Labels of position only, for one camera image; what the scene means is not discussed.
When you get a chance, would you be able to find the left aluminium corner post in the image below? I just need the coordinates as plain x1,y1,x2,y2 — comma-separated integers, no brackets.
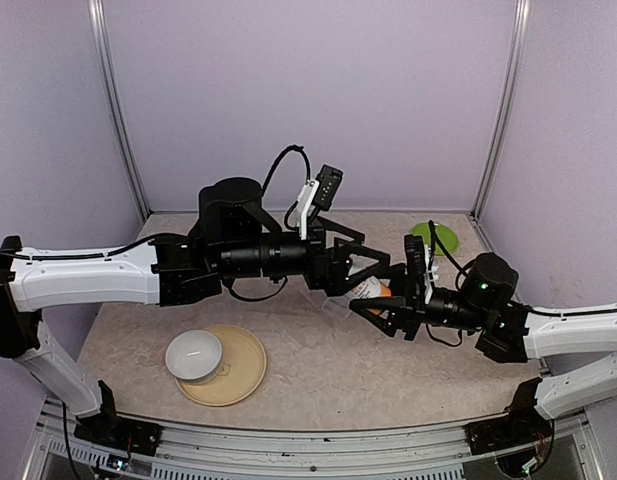
88,0,151,222

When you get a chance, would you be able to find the green plastic plate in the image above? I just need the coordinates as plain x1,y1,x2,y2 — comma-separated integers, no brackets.
411,222,460,256

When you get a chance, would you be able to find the orange pill bottle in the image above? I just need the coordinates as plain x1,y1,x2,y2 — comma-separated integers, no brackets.
346,276,392,301

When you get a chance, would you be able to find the clear plastic pill organizer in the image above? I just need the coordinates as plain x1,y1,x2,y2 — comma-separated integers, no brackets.
322,297,351,319

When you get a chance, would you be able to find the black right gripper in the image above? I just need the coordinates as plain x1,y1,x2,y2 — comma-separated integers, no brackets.
350,263,490,342

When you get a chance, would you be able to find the right aluminium corner post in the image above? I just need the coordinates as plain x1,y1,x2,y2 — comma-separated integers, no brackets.
471,0,532,223

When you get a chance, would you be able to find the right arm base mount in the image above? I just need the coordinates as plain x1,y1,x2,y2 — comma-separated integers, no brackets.
465,399,554,455

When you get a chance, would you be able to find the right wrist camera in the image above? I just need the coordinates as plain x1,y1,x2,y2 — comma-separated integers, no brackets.
424,245,439,304

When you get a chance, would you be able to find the beige round plate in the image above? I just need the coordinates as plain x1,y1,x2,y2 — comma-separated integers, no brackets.
169,325,267,407

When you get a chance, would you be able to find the aluminium front rail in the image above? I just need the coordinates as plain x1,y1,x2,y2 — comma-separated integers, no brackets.
25,394,604,480

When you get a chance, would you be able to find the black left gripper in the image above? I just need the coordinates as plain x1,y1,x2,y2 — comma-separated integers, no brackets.
219,216,392,298

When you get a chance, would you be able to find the aluminium corner post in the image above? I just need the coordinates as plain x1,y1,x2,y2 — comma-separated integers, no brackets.
471,0,532,223
88,0,151,222

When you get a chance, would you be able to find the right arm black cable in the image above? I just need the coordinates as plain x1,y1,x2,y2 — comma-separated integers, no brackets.
427,219,472,276

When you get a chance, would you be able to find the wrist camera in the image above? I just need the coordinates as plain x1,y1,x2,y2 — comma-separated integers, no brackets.
424,245,439,304
289,165,343,240

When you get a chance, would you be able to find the white ceramic bowl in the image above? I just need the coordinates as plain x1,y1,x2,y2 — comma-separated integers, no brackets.
164,330,223,383

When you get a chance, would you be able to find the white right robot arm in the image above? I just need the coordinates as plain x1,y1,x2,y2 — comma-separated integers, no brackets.
350,235,617,444

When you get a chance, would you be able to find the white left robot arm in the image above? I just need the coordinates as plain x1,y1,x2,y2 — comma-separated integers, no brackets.
0,177,390,445

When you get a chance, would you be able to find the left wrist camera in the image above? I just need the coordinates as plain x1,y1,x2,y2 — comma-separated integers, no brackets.
289,165,343,240

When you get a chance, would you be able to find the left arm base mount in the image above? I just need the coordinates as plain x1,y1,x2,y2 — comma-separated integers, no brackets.
74,413,162,456

